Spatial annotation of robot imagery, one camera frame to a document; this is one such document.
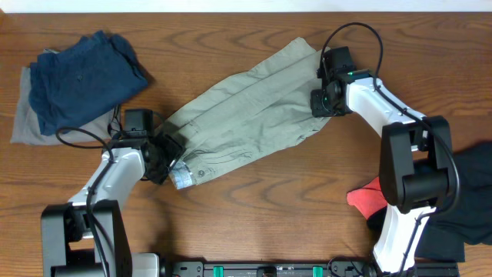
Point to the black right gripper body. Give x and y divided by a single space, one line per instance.
317 102

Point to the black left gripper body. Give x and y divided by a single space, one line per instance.
169 152

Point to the khaki green shorts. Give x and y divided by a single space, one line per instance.
247 116

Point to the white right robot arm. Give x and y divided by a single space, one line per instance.
417 171

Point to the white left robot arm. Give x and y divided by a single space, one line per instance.
86 236

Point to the red garment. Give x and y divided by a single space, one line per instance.
368 199

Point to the folded navy blue shorts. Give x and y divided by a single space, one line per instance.
45 77

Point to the folded grey garment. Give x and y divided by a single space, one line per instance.
27 123

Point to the black garment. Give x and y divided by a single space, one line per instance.
445 236

